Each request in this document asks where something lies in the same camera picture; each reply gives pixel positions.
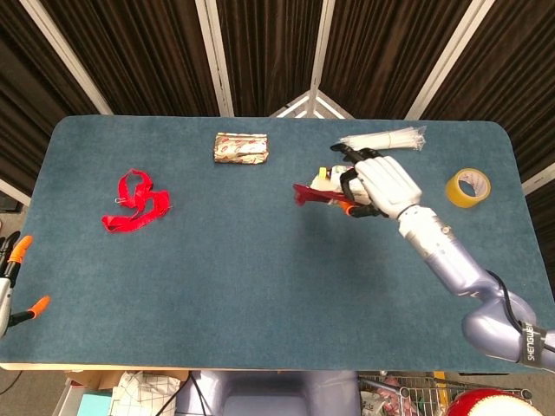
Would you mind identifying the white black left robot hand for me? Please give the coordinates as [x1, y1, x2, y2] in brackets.
[0, 231, 52, 339]

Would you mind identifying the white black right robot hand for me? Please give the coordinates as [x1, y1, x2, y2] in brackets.
[330, 145, 424, 220]

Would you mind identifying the red ribbed paper folding fan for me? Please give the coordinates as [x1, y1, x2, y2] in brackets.
[292, 181, 361, 210]

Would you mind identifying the bundle of white wrapped straws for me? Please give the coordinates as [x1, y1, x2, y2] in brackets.
[337, 125, 428, 155]

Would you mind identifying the clear yellowish tape roll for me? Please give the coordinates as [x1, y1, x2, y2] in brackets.
[445, 167, 493, 209]

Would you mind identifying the white bottle with yellow cap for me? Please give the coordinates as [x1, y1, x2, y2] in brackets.
[310, 166, 369, 204]

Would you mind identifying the dark brown pleated curtain panel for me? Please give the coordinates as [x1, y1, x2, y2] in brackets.
[0, 0, 101, 185]
[41, 0, 220, 117]
[321, 0, 474, 120]
[215, 0, 324, 118]
[422, 0, 555, 183]

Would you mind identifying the brown cardboard box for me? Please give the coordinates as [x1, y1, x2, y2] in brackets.
[64, 369, 190, 391]

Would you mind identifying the gold red snack packet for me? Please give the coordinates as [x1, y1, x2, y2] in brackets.
[213, 132, 269, 166]

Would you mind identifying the teal box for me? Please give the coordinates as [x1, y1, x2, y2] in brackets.
[76, 392, 114, 416]

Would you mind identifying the white checked cloth bag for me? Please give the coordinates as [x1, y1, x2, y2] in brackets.
[111, 371, 181, 416]

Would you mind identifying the blue felt table mat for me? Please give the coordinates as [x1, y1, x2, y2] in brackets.
[0, 114, 555, 374]

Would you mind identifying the lavender robot torso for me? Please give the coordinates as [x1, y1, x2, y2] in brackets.
[175, 370, 362, 416]

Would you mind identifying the short white frame bar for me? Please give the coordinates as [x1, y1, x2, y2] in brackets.
[0, 178, 32, 208]
[521, 162, 555, 197]

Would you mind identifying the red ribbon lanyard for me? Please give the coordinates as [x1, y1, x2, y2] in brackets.
[101, 168, 173, 234]

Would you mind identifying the white triangular frame foot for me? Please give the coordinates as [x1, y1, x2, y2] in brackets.
[268, 89, 353, 120]

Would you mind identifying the white screen frame post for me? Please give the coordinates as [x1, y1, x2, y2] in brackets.
[19, 0, 114, 116]
[308, 0, 337, 94]
[194, 0, 235, 117]
[405, 0, 496, 121]

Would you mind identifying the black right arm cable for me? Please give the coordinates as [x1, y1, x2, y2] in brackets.
[484, 269, 555, 348]

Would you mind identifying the metal wire basket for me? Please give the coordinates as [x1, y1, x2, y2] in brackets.
[357, 371, 456, 416]

